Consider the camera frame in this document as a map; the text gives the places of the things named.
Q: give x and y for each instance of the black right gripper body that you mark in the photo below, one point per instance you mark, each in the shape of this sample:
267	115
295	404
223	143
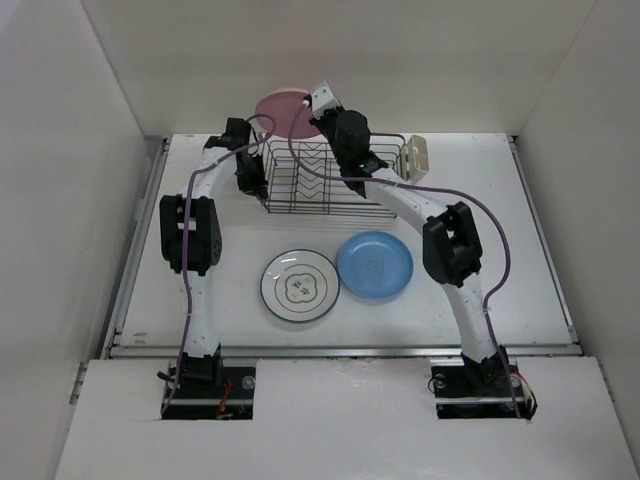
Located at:
327	125

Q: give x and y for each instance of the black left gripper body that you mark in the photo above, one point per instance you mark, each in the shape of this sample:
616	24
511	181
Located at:
250	177

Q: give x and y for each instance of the pink plate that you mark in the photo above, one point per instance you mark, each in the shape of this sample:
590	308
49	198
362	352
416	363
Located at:
281	106

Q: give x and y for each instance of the white plate grey flower outline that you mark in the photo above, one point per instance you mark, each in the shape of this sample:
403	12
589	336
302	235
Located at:
300	287

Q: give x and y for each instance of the blue plate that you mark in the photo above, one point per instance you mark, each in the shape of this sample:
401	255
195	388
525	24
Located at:
375	265

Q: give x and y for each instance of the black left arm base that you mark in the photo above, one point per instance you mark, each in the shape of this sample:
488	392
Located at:
208	388

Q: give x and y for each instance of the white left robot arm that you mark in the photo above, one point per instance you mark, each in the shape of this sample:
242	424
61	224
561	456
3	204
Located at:
191	238

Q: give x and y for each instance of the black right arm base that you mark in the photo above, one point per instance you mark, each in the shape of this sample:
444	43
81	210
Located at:
463	389

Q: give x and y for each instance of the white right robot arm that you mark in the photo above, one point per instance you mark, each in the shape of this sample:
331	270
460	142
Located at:
451	248

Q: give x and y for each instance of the white cutlery holder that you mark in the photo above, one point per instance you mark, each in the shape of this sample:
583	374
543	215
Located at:
414	164

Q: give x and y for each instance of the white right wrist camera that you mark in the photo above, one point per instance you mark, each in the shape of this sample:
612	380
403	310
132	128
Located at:
322	99

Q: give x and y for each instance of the metal table edge rail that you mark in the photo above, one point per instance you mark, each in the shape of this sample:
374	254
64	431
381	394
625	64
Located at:
269	352

